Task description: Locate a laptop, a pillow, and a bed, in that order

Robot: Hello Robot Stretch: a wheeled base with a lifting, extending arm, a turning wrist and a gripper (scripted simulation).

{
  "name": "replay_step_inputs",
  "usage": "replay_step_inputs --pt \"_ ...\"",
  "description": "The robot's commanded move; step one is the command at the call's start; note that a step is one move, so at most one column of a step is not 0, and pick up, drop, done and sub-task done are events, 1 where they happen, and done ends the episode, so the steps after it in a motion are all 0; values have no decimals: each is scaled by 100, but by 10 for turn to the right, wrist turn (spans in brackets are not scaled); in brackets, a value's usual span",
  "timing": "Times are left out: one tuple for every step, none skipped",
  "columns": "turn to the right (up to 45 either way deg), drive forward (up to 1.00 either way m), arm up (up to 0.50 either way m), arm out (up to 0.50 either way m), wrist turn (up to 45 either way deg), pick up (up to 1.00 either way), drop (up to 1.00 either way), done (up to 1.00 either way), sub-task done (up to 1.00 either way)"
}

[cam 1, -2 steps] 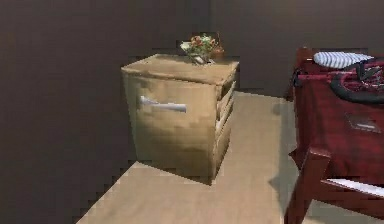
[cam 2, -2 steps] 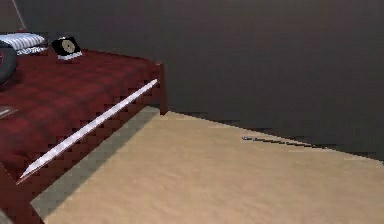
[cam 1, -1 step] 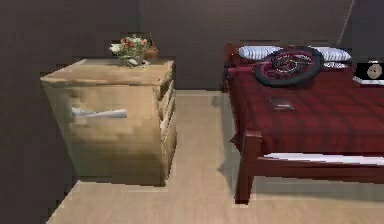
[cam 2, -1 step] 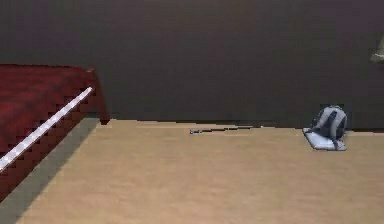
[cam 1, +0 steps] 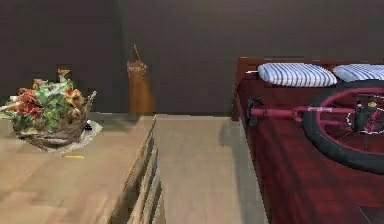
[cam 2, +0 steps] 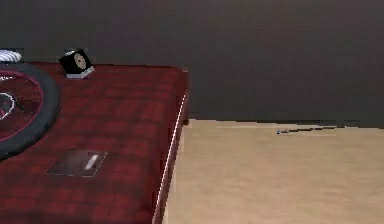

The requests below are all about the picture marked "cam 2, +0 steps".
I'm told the red plaid bed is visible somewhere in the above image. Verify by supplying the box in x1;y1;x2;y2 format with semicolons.
0;61;190;224

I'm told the white striped pillow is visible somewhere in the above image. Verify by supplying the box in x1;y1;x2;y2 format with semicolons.
0;49;23;63

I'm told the dark flat mobile phone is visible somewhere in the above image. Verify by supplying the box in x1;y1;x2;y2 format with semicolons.
46;149;109;178

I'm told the black cube alarm clock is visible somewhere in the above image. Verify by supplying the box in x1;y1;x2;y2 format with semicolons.
58;48;95;80

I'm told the black tennis racket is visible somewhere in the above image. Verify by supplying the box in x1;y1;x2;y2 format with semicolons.
0;62;62;161

